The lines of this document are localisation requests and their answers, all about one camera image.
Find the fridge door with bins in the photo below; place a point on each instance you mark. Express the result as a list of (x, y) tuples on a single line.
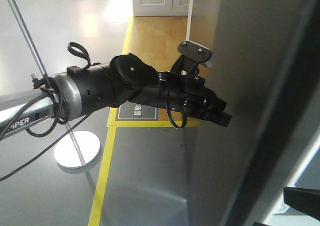
[(266, 66)]

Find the metal stanchion pole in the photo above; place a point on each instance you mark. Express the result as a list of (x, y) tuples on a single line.
[(16, 12)]

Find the white panelled door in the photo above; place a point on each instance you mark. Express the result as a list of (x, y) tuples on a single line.
[(160, 8)]

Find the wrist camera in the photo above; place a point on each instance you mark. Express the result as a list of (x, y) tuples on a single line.
[(191, 55)]

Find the black floor sign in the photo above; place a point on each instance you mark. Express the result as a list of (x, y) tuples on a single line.
[(133, 111)]

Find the robot arm silver black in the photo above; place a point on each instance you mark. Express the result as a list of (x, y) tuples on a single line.
[(76, 93)]

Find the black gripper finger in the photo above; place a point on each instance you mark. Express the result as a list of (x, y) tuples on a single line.
[(224, 119)]

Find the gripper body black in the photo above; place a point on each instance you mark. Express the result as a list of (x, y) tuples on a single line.
[(304, 200), (189, 96)]

